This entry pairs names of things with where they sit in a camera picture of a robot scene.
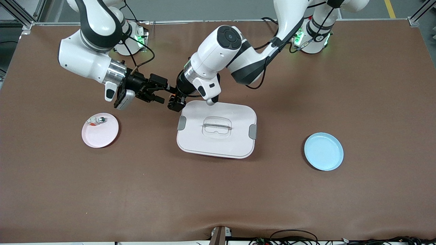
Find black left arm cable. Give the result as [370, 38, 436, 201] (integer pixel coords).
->
[245, 7, 329, 90]

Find pink round plate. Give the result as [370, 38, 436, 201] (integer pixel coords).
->
[82, 113, 120, 148]

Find white lidded box grey latches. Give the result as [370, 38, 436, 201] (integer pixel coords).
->
[176, 100, 258, 159]

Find light blue round plate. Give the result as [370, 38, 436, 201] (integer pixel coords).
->
[304, 132, 344, 171]

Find brown table cover sheet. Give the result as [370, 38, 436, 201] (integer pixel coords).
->
[0, 19, 436, 244]

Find metal table edge bracket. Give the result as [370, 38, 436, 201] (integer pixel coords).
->
[209, 226, 233, 245]

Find black arm base cable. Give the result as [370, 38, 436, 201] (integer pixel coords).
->
[261, 16, 297, 38]

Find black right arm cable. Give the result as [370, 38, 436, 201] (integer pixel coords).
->
[121, 32, 155, 74]

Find aluminium frame profile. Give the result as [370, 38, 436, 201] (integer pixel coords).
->
[0, 0, 46, 31]
[408, 0, 436, 27]

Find black cable bundle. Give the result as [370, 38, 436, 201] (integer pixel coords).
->
[249, 230, 436, 245]

